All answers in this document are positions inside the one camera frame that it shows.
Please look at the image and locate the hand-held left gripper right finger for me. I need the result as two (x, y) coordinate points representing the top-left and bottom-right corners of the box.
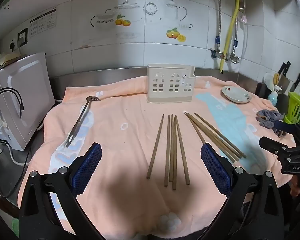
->
(199, 142), (285, 240)

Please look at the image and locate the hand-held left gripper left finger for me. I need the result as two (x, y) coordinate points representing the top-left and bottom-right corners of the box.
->
(19, 142), (105, 240)

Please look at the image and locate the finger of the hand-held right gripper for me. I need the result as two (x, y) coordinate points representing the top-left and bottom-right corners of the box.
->
(259, 136), (291, 157)
(274, 120), (300, 137)

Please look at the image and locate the dark brown wooden chopstick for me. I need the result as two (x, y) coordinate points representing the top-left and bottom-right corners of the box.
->
(175, 115), (190, 186)
(164, 115), (171, 187)
(172, 116), (177, 190)
(169, 113), (174, 182)
(146, 114), (165, 179)

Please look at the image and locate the beige plastic utensil holder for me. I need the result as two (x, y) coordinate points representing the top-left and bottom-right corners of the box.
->
(146, 63), (195, 104)

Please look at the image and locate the person's right hand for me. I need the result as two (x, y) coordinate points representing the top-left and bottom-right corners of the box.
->
(291, 175), (300, 198)

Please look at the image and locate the green plastic dish rack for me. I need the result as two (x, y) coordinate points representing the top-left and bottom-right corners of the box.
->
(282, 91), (300, 131)

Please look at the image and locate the grey rag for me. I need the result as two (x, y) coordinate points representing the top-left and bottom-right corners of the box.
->
(255, 109), (286, 130)

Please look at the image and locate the blue soap pump bottle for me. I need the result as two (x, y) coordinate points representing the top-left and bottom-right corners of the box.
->
(267, 85), (283, 107)

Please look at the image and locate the metal slotted spoon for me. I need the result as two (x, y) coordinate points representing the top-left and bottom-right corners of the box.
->
(66, 95), (101, 148)

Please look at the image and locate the peach printed towel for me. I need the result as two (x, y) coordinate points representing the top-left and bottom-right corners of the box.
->
(17, 75), (297, 238)

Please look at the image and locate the white patterned plate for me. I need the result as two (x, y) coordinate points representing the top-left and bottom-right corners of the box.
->
(221, 86), (252, 104)

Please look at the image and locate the white microwave oven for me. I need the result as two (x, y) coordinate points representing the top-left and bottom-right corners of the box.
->
(0, 52), (56, 152)

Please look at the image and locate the thin white tube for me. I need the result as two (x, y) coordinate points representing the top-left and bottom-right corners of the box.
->
(240, 5), (250, 61)

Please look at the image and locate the white instruction sticker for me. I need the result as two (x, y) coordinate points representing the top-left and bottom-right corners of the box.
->
(28, 8), (58, 38)

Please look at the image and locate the black handled kitchen knife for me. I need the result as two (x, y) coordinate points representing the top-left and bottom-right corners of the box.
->
(289, 71), (300, 92)

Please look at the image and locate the black handled cleaver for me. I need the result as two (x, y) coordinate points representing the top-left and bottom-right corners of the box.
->
(277, 61), (292, 92)

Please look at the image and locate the white power cable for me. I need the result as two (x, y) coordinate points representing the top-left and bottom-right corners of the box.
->
(8, 144), (32, 167)

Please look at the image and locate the black looped cable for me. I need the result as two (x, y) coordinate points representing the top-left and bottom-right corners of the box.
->
(0, 88), (24, 118)

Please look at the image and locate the braided metal water hose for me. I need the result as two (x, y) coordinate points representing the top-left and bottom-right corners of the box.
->
(212, 0), (222, 53)
(232, 7), (241, 55)

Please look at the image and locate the yellow gas hose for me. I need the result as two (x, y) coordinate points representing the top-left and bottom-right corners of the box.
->
(219, 0), (241, 73)

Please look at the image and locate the black wall socket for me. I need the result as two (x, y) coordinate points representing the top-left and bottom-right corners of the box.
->
(17, 28), (28, 46)

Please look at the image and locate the casserole pot wall decal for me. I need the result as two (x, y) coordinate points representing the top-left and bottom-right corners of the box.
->
(90, 0), (143, 28)

